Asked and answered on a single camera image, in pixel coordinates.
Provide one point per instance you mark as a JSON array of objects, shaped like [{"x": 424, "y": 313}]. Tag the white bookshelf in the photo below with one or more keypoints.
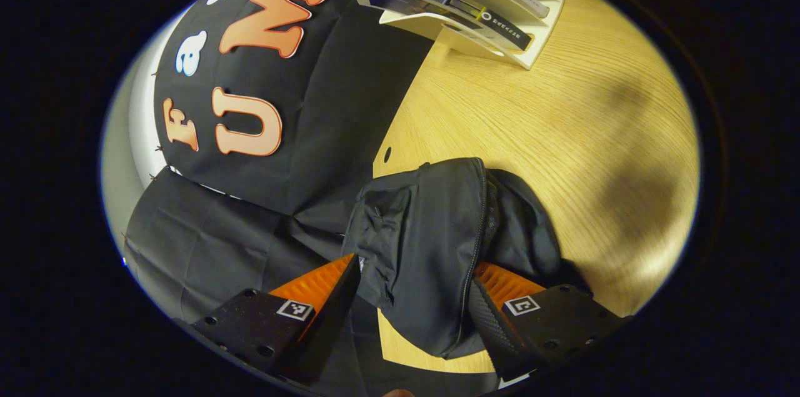
[{"x": 531, "y": 40}]

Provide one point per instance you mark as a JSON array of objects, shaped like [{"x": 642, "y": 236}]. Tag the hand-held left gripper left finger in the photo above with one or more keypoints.
[{"x": 331, "y": 316}]

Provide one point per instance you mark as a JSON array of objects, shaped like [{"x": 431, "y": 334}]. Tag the black schoolbag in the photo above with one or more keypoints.
[{"x": 425, "y": 241}]

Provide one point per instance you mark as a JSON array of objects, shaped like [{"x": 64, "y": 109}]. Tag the black backdrop cloth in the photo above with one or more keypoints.
[{"x": 337, "y": 103}]

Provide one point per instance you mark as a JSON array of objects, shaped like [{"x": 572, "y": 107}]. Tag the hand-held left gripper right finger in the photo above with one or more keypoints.
[{"x": 490, "y": 334}]

